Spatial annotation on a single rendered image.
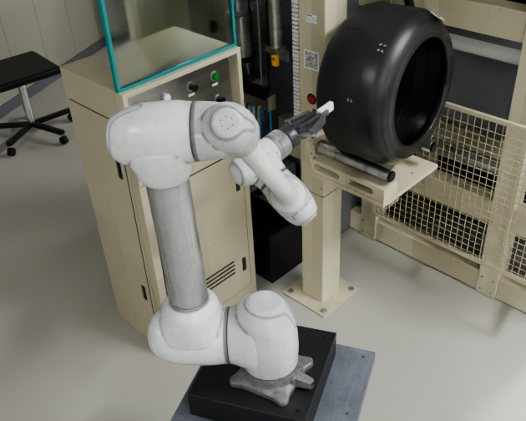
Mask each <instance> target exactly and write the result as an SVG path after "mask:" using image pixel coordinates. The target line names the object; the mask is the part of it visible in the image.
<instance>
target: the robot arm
mask: <svg viewBox="0 0 526 421"><path fill-rule="evenodd" d="M333 109H334V105H333V102H332V101H329V102H327V103H326V104H324V105H323V106H322V107H320V108H318V109H312V111H310V110H307V111H305V112H303V113H301V114H298V115H296V116H294V117H292V118H290V119H285V120H284V126H282V127H281V128H280V129H275V130H273V131H271V132H270V133H269V134H268V135H266V136H264V137H263V138H262V139H260V127H259V125H258V123H257V121H256V119H255V117H254V116H253V114H252V113H251V112H250V111H249V110H248V109H247V108H245V107H244V106H242V105H240V104H237V103H234V102H214V101H184V100H162V101H152V102H145V103H141V104H135V105H131V106H129V107H127V108H124V109H121V110H120V111H119V112H118V113H117V114H115V115H113V116H112V117H111V118H110V119H109V122H108V124H107V129H106V144H107V148H108V151H109V153H110V154H111V155H112V157H113V158H114V159H115V160H116V161H118V162H119V163H120V164H122V165H129V167H130V168H131V170H132V171H133V172H134V173H135V174H136V176H137V178H138V179H139V180H140V181H141V182H142V183H143V184H144V185H145V187H146V191H147V196H148V200H149V207H150V211H151V215H152V220H153V223H154V231H155V235H156V237H157V241H158V245H159V253H160V257H161V261H162V265H163V269H164V277H165V280H166V285H167V289H168V293H169V295H168V296H167V297H166V298H165V300H164V302H163V304H162V307H161V308H160V309H159V310H158V311H157V312H156V313H155V314H154V315H153V316H152V317H151V320H150V322H149V327H148V341H149V347H150V349H151V350H152V352H153V353H154V354H155V355H156V356H157V357H159V358H161V359H163V360H165V361H167V362H170V363H176V364H181V365H195V366H207V365H220V364H234V365H236V366H239V367H240V369H239V370H238V372H237V373H235V374H234V375H233V376H231V377H230V386H231V387H234V388H243V389H244V390H247V391H249V392H252V393H255V394H257V395H259V396H261V397H263V398H267V399H269V400H271V401H273V402H275V403H276V404H277V405H279V406H281V407H285V406H286V405H287V404H288V403H289V399H290V396H291V395H292V393H293V391H294V390H295V388H296V387H298V388H307V389H313V387H314V385H313V384H314V383H315V379H314V378H311V377H310V376H308V375H307V374H306V371H307V370H308V369H310V368H311V367H312V366H313V360H312V358H310V357H305V356H301V355H298V351H299V341H298V331H297V326H296V319H295V317H294V314H293V312H292V310H291V308H290V306H289V305H288V303H287V302H286V300H285V299H284V298H283V297H282V296H281V295H279V294H278V293H275V292H271V291H256V292H252V293H250V294H248V295H247V296H245V297H243V298H242V299H241V300H240V301H239V303H237V304H235V305H233V306H230V307H223V306H222V305H221V303H220V301H219V299H218V297H217V296H216V294H215V293H214V292H213V291H211V290H210V289H209V288H207V285H206V280H205V270H204V264H203V259H202V254H201V249H200V239H199V233H198V228H197V223H196V218H195V208H194V202H193V197H192V192H191V187H190V175H191V173H192V171H193V168H194V162H200V161H208V160H221V159H226V158H227V157H231V158H234V159H233V161H232V162H231V164H230V168H229V171H230V176H231V178H232V179H233V181H234V182H235V183H236V184H237V185H240V186H250V185H255V186H257V187H258V188H259V189H260V190H261V191H262V192H263V193H264V194H265V196H266V198H267V200H268V201H269V202H270V204H271V205H272V206H273V208H274V209H275V210H276V211H277V212H278V213H279V214H280V215H281V216H283V217H284V218H285V219H286V220H287V221H289V222H290V223H291V224H293V225H296V226H304V225H306V224H307V223H308V222H309V221H311V220H312V219H313V218H314V217H315V216H316V211H317V206H316V202H315V200H314V198H313V196H312V195H311V193H310V191H309V190H308V189H307V188H306V186H305V185H304V184H303V183H302V182H301V181H300V180H299V179H298V178H297V177H296V176H295V175H293V174H292V173H291V172H290V171H289V170H288V169H287V168H286V167H285V166H284V164H283V163H282V160H283V159H284V158H285V157H287V156H288V155H289V154H290V153H291V152H292V149H294V148H295V147H296V146H297V145H298V144H299V143H300V142H301V140H302V139H305V138H306V137H311V138H312V139H315V137H316V134H317V133H318V131H319V130H320V129H321V127H322V126H323V125H324V124H325V123H326V118H325V117H326V116H327V115H328V114H329V113H330V112H331V111H332V110H333Z"/></svg>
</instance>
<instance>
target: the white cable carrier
mask: <svg viewBox="0 0 526 421"><path fill-rule="evenodd" d="M291 2H292V4H291V6H292V7H293V8H292V9H291V11H292V13H291V15H292V20H293V21H292V23H293V25H292V27H293V29H292V32H293V33H292V36H293V37H292V40H294V41H292V44H295V45H292V47H293V49H292V52H293V53H292V56H294V57H293V60H294V61H293V72H294V73H293V75H295V76H293V83H294V84H293V86H294V88H293V89H294V91H293V94H294V95H293V96H294V115H298V114H300V113H301V100H300V96H299V95H300V78H299V77H300V66H298V65H300V59H299V57H300V54H298V53H300V50H299V49H300V47H299V46H300V43H298V42H300V40H299V34H298V33H299V30H298V29H299V26H298V25H299V18H298V17H299V9H298V8H299V5H297V4H299V0H291Z"/></svg>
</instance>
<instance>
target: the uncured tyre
mask: <svg viewBox="0 0 526 421"><path fill-rule="evenodd" d="M346 27H348V28H346ZM351 28H356V29H361V30H364V31H361V30H356V29H351ZM380 42H383V43H387V44H388V45H387V48H386V50H385V52H384V54H381V53H377V52H375V51H376V49H377V46H378V44H379V43H380ZM452 74H453V45H452V40H451V38H450V35H449V32H448V30H447V29H446V27H445V25H444V24H443V21H442V20H441V19H440V18H437V17H436V16H435V15H433V14H432V13H430V11H429V10H427V9H426V8H418V7H412V6H406V5H401V4H395V3H385V2H377V3H368V4H366V5H363V6H361V7H359V8H358V9H357V10H356V11H354V12H353V13H352V14H351V15H350V16H349V17H348V18H347V19H346V20H345V21H344V22H343V23H342V24H341V25H340V26H339V28H338V29H337V30H336V31H335V33H334V34H333V36H332V38H331V40H330V42H329V43H328V45H327V48H326V51H325V53H324V56H323V59H322V61H321V67H320V70H319V74H318V79H317V85H316V108H317V109H318V108H320V107H322V106H323V105H324V104H326V103H327V102H329V101H332V102H333V105H334V109H333V110H332V111H331V112H330V113H329V114H328V115H327V116H326V117H325V118H326V123H325V124H324V125H323V126H322V129H323V131H324V134H325V136H326V137H327V139H328V140H329V141H330V143H331V144H333V145H334V146H335V147H337V148H338V149H339V150H341V151H343V152H346V153H348V154H351V155H355V156H359V157H362V158H364V159H367V160H371V161H375V162H377V163H380V164H389V165H393V164H397V163H400V162H402V161H404V160H405V159H407V158H409V157H410V156H412V155H414V154H416V153H417V152H418V151H419V150H420V149H421V148H422V147H423V146H424V145H425V144H426V142H427V141H428V139H429V138H430V136H431V135H432V132H433V131H434V130H435V128H436V126H437V123H438V121H439V120H440V117H441V115H442V112H443V109H444V106H445V103H446V101H447V98H448V92H449V89H450V84H451V80H452ZM347 96H349V97H353V98H354V99H353V104H347V103H346V97H347Z"/></svg>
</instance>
